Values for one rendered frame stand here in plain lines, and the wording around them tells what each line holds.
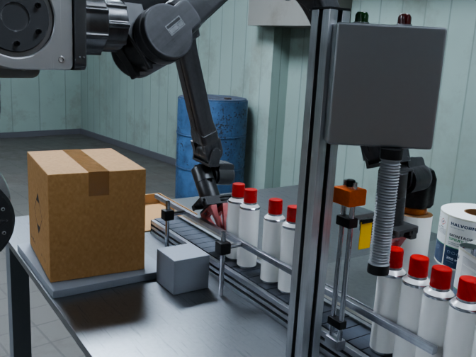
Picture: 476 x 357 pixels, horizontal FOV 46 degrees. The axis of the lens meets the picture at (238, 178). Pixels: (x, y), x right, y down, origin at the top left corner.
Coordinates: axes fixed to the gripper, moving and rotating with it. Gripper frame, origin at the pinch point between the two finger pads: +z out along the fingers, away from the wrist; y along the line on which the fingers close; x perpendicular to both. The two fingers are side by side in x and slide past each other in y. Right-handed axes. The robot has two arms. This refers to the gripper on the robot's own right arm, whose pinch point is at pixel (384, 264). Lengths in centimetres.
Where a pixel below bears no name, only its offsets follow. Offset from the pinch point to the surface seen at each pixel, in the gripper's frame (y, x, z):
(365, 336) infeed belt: -2.3, 6.2, 13.3
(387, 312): -9.1, 8.7, 4.3
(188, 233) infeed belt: 69, 7, 13
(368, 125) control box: -9.9, 18.8, -30.8
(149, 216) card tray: 103, 3, 17
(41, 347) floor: 178, 24, 100
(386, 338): -9.3, 8.6, 9.7
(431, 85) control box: -15.2, 11.4, -37.5
